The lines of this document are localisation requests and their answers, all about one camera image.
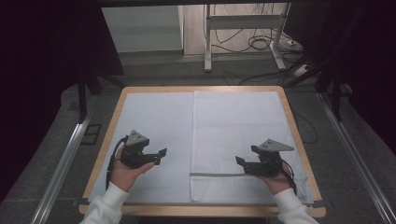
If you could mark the white table sheet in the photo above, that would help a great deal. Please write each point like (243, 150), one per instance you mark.
(155, 124)

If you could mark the black table corner bracket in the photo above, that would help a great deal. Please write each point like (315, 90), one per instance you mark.
(80, 202)
(318, 204)

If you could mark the person's left hand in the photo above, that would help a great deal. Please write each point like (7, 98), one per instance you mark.
(124, 177)

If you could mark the white mesh laundry bag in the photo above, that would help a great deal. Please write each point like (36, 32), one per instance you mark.
(236, 124)

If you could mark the black metal stand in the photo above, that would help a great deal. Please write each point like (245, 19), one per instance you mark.
(82, 99)
(336, 99)

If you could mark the aluminium floor rail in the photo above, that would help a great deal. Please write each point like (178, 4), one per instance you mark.
(358, 161)
(59, 174)

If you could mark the black floor plate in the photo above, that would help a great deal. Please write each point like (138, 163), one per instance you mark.
(91, 134)

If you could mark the white cabinet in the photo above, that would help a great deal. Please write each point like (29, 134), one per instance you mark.
(143, 28)

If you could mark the white metal desk frame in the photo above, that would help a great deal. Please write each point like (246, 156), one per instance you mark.
(243, 21)

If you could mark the white power strip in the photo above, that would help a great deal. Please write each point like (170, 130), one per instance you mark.
(301, 70)

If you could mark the dark curtain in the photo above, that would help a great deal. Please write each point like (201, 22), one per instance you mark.
(367, 56)
(46, 62)

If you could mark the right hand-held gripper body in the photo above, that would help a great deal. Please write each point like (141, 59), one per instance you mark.
(268, 157)

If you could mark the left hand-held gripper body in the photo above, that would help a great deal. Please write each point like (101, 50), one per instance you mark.
(134, 154)

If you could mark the person's right hand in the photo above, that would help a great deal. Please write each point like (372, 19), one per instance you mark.
(277, 183)

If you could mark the wooden table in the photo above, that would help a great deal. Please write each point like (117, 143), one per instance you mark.
(202, 211)

